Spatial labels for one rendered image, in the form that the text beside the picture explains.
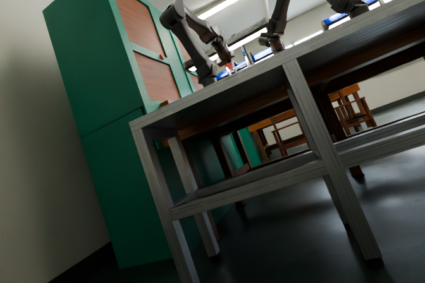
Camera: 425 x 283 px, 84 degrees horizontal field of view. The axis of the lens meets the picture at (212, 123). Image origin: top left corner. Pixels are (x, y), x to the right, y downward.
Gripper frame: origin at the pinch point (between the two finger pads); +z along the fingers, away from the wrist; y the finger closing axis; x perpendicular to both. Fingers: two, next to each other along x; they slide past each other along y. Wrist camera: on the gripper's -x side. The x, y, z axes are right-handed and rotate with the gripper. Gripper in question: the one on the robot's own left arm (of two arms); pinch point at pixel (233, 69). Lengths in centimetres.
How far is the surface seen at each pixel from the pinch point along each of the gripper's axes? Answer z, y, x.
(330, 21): 40, -68, -64
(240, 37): -2.3, -8.3, -25.3
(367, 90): 424, -175, -329
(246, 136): 231, 76, -156
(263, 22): -2.6, -24.2, -27.4
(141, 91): -18, 50, 6
